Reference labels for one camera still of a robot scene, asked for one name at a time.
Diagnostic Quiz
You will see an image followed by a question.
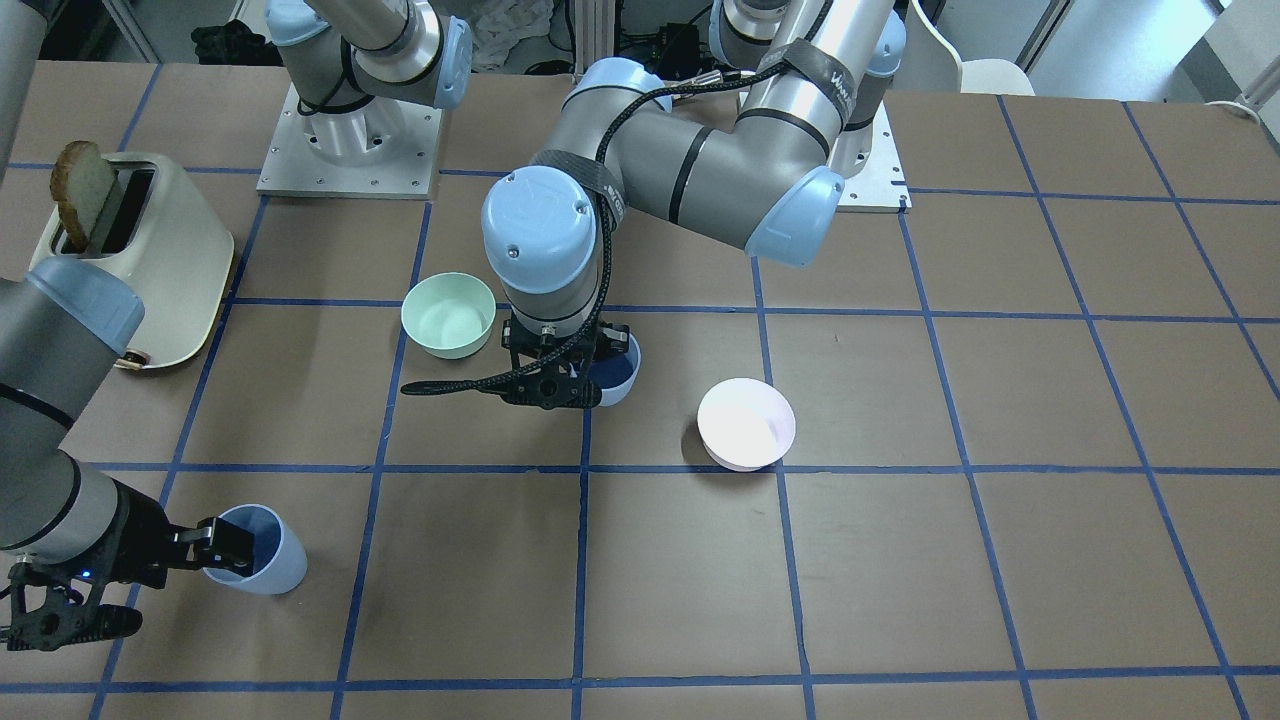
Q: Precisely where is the black gripper, viewer left arm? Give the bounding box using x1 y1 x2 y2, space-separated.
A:
3 482 255 652

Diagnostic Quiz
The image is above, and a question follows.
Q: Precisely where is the black gripper, viewer right arm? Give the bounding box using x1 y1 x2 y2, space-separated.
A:
500 322 631 409

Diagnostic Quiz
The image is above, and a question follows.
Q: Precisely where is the light blue cup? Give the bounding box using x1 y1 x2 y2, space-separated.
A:
588 334 643 407
204 503 308 594

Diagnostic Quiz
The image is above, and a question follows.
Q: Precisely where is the silver robot arm, viewer right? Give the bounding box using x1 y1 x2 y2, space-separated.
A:
402 1 900 409

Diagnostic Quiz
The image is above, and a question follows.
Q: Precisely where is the light blue cup on table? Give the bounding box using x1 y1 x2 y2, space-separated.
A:
588 334 643 407

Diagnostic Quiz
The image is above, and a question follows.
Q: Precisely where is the mint green bowl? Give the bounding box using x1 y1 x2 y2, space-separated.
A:
399 272 497 360

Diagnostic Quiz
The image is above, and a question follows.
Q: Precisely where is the pink bowl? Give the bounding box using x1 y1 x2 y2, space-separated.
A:
696 378 797 471

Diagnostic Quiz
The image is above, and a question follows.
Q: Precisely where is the cream toaster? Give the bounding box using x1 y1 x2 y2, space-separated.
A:
29 152 234 370

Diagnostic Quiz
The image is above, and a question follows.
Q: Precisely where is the slice of toast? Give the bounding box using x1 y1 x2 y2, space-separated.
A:
50 140 116 252

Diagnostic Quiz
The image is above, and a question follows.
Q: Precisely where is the black braided cable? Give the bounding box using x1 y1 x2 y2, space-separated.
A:
401 40 801 398

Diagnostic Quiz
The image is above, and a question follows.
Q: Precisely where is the metal base plate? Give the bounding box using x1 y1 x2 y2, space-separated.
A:
256 87 443 200
831 102 913 213

